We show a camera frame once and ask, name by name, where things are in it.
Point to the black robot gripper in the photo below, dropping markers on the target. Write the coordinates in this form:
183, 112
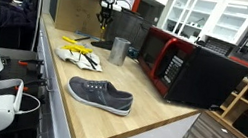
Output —
106, 8

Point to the red upright object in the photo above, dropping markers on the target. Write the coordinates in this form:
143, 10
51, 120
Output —
137, 2

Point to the dark grey mesh panel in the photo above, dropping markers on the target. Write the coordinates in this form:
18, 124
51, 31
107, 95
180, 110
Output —
127, 29

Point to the black wedge hex key stand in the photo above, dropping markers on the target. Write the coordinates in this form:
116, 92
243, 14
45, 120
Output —
102, 44

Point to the large cardboard box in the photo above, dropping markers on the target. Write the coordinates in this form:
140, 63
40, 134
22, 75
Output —
76, 10

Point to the aluminium hollow cylinder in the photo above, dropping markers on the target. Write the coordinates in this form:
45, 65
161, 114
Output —
119, 53

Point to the grey crumpled cloth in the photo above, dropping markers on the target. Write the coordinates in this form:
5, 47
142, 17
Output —
65, 56

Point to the grey canvas sneaker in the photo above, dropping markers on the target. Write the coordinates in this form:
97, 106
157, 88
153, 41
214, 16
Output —
102, 96

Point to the white glass-door cabinet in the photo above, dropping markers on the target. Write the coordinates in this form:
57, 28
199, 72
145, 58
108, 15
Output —
207, 17

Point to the black perforated mounting platform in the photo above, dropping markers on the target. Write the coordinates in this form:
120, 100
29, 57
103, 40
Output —
12, 69

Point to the red and black microwave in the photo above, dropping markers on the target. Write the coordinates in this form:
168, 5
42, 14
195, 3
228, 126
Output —
204, 75

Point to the black grid crate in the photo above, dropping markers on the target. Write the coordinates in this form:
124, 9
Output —
217, 46

